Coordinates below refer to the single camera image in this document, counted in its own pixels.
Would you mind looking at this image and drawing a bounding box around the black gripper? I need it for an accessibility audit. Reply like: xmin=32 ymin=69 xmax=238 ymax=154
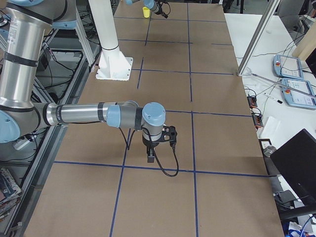
xmin=142 ymin=135 xmax=159 ymax=163

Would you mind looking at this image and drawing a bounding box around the yellow plastic cup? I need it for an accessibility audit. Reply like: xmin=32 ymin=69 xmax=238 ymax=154
xmin=142 ymin=7 xmax=151 ymax=19

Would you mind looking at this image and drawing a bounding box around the stack of books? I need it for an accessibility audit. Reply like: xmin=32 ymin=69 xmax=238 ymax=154
xmin=0 ymin=166 xmax=22 ymax=219

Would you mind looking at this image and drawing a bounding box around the white mounting pillar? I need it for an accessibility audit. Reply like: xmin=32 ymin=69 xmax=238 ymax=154
xmin=89 ymin=0 xmax=133 ymax=81

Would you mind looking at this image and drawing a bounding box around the orange black connector strip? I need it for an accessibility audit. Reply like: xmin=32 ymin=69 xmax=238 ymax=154
xmin=247 ymin=95 xmax=264 ymax=130

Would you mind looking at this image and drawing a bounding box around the white power strip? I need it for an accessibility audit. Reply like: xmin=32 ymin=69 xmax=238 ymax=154
xmin=12 ymin=134 xmax=37 ymax=151

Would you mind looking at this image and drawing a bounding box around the black marker pen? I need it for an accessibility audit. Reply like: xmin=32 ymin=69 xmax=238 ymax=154
xmin=264 ymin=93 xmax=283 ymax=104

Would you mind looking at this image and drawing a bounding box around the black monitor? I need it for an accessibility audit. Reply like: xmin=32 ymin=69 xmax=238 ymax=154
xmin=271 ymin=129 xmax=316 ymax=205

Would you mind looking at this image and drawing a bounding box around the lower blue teach pendant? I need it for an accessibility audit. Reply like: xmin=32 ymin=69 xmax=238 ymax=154
xmin=281 ymin=78 xmax=316 ymax=110

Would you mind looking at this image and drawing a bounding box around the blue teach pendant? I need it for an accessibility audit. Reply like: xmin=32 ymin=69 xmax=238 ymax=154
xmin=273 ymin=54 xmax=304 ymax=79
xmin=281 ymin=78 xmax=316 ymax=110

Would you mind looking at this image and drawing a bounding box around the upper blue teach pendant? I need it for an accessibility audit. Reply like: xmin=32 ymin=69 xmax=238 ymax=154
xmin=273 ymin=54 xmax=304 ymax=79

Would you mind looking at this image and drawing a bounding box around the wooden board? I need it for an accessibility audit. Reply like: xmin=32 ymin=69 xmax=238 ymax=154
xmin=292 ymin=19 xmax=316 ymax=61

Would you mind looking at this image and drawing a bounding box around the black camera cable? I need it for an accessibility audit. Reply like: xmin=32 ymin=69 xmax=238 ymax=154
xmin=118 ymin=127 xmax=179 ymax=177

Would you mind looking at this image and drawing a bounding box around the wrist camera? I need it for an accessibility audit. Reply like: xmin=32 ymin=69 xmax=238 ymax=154
xmin=162 ymin=125 xmax=177 ymax=147

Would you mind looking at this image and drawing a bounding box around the aluminium frame post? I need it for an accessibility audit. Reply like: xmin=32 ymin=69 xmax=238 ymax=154
xmin=237 ymin=0 xmax=280 ymax=76

